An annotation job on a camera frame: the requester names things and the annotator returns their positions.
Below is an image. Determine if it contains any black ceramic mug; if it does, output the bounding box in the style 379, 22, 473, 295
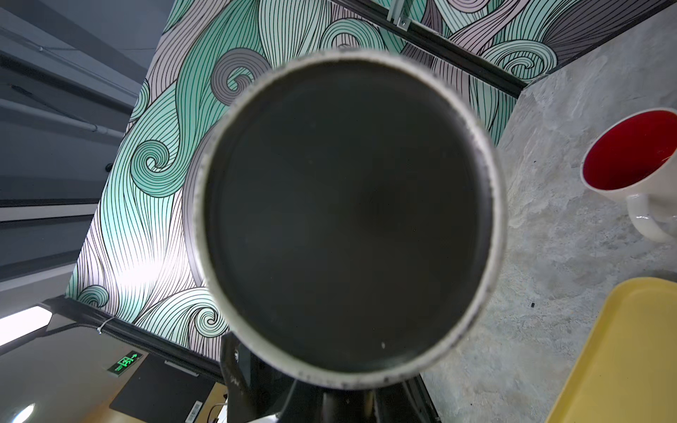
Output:
190, 49, 507, 422

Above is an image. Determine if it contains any white ceramic mug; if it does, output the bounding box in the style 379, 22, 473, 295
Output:
580, 108, 676, 243

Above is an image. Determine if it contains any yellow plastic tray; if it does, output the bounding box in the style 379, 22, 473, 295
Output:
548, 278, 676, 422

